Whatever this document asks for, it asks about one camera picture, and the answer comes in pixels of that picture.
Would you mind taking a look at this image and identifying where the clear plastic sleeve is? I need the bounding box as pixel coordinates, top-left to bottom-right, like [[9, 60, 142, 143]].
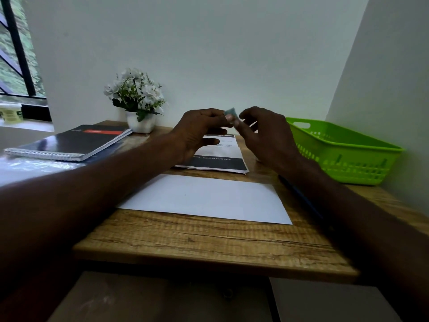
[[0, 135, 150, 189]]

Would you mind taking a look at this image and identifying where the white flower plant in pot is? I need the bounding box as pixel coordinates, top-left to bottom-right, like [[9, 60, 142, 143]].
[[103, 67, 166, 135]]

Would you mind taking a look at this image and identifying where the green plastic basket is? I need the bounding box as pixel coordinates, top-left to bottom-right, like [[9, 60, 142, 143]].
[[285, 117, 405, 186]]

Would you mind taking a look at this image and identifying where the small cream jar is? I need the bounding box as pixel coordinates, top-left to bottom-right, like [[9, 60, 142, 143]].
[[0, 102, 24, 125]]

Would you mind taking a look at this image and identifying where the black window grille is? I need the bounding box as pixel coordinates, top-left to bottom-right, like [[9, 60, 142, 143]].
[[0, 0, 53, 123]]

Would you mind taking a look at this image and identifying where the white envelope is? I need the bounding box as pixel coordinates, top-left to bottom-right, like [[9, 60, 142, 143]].
[[117, 173, 293, 226]]

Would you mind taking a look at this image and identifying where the person's left hand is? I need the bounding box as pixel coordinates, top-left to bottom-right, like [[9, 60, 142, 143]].
[[170, 108, 234, 165]]

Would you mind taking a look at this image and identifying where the black spiral notebook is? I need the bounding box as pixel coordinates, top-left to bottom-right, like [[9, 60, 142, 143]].
[[4, 124, 133, 163]]

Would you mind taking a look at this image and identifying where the person's right hand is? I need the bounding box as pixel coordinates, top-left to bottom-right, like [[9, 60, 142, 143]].
[[234, 106, 303, 175]]

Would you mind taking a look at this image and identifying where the blue book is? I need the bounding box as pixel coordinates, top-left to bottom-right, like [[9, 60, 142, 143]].
[[83, 140, 129, 165]]

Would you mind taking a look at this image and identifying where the stack of white envelopes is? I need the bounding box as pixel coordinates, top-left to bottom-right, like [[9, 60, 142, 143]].
[[0, 165, 81, 189]]

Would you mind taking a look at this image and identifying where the person's right forearm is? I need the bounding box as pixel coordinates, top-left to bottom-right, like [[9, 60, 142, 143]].
[[278, 157, 429, 322]]

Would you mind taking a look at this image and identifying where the white window sill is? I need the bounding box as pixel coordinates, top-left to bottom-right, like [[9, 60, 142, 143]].
[[0, 118, 55, 133]]

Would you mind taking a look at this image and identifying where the blue pen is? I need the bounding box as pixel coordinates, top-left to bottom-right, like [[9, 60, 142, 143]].
[[278, 175, 325, 221]]

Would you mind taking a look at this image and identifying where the printed sheet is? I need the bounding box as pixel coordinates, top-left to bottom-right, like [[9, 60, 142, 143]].
[[174, 133, 250, 174]]

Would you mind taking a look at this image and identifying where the person's left forearm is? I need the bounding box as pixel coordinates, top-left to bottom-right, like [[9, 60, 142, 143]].
[[0, 134, 188, 312]]

